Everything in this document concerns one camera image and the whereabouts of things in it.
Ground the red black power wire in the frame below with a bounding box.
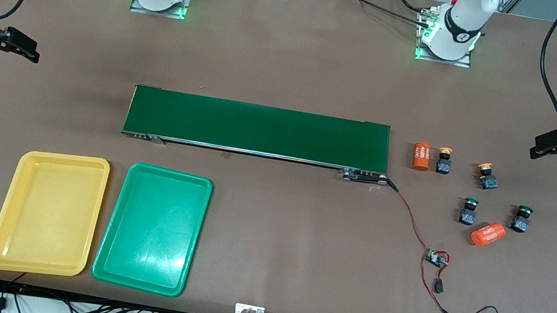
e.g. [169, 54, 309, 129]
[413, 253, 509, 313]

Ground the green conveyor belt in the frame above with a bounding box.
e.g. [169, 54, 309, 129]
[118, 83, 398, 188]

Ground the small green circuit board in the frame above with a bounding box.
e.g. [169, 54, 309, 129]
[425, 248, 452, 270]

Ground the black cable on table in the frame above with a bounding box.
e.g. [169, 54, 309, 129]
[327, 0, 436, 27]

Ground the green push button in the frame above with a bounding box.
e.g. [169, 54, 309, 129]
[457, 196, 481, 227]
[509, 203, 535, 235]

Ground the red black motor wire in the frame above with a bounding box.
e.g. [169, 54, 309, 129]
[377, 179, 443, 254]

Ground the yellow plastic tray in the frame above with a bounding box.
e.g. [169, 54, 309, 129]
[0, 143, 112, 285]

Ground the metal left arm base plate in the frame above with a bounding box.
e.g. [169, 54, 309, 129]
[412, 5, 480, 69]

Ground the green plastic tray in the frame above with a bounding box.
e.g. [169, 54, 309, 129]
[89, 157, 216, 301]

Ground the orange cylinder with white print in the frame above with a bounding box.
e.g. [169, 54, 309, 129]
[410, 140, 434, 172]
[469, 219, 508, 251]

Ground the yellow push button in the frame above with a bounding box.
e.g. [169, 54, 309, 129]
[474, 161, 502, 192]
[435, 146, 455, 176]

